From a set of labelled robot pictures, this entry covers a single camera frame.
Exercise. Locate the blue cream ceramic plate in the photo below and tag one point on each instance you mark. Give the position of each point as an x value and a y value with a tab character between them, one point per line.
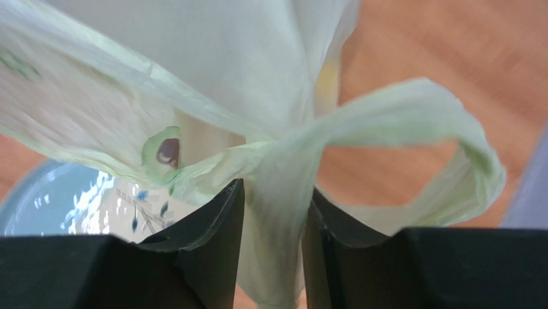
60	198

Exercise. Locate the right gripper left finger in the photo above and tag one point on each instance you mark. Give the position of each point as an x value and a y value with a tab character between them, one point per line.
190	264

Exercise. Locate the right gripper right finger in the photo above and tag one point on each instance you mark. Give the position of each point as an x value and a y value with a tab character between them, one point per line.
350	265

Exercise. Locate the avocado print plastic bag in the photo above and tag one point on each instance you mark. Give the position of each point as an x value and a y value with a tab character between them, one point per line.
188	95

